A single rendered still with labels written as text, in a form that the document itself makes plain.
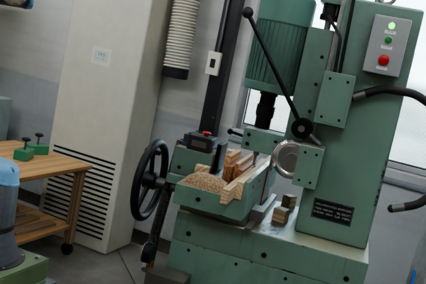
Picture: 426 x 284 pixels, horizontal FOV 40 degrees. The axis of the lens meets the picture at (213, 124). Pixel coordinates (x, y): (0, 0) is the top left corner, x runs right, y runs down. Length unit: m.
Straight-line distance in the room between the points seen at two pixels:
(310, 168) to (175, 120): 1.88
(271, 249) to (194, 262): 0.24
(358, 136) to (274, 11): 0.45
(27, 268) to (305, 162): 0.82
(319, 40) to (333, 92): 0.20
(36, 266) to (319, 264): 0.79
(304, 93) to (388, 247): 1.57
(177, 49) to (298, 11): 1.55
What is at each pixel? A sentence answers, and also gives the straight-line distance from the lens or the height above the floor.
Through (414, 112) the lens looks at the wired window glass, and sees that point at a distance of 3.18.
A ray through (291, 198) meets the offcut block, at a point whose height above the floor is 0.84.
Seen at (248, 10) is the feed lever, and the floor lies 1.43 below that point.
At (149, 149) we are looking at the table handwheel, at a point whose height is 0.93.
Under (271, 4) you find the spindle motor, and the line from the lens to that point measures 1.82.
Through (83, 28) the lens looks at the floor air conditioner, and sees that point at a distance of 3.46.
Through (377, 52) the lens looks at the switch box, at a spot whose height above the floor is 1.38.
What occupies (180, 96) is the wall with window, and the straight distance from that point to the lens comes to 3.46.
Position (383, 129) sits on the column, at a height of 1.17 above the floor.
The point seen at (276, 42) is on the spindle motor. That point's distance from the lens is 1.80.
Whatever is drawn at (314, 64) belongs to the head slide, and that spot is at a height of 1.31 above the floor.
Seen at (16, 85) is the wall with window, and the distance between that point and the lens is 4.15.
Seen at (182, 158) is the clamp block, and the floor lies 0.93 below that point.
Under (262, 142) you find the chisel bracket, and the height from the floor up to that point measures 1.03.
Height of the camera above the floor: 1.31
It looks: 8 degrees down
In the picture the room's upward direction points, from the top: 12 degrees clockwise
